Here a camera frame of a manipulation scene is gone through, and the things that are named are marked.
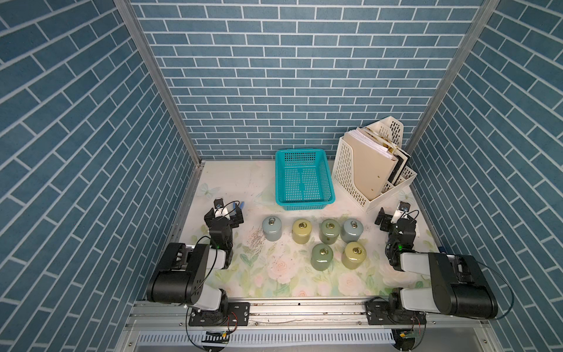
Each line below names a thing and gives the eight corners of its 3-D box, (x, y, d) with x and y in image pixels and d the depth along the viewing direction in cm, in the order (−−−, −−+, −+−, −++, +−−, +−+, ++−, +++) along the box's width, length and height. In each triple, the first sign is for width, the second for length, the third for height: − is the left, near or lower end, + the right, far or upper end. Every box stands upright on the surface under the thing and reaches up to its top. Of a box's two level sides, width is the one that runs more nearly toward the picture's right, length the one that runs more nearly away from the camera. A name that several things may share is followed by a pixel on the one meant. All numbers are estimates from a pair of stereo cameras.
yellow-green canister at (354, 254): (343, 269, 86) (347, 261, 79) (340, 250, 91) (344, 241, 84) (361, 269, 86) (368, 261, 79) (358, 250, 91) (363, 241, 84)
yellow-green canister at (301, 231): (292, 244, 92) (292, 234, 85) (292, 229, 97) (292, 218, 90) (311, 244, 92) (313, 235, 85) (310, 229, 97) (312, 218, 90)
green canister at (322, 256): (311, 270, 85) (313, 262, 78) (310, 253, 90) (312, 243, 83) (330, 270, 85) (334, 262, 78) (328, 253, 90) (332, 243, 83)
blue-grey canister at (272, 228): (263, 241, 92) (261, 232, 86) (265, 226, 97) (263, 215, 90) (281, 241, 92) (280, 232, 86) (281, 226, 97) (281, 215, 90)
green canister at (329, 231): (319, 244, 92) (322, 235, 85) (318, 228, 96) (320, 218, 90) (337, 244, 92) (341, 235, 85) (335, 228, 96) (338, 218, 90)
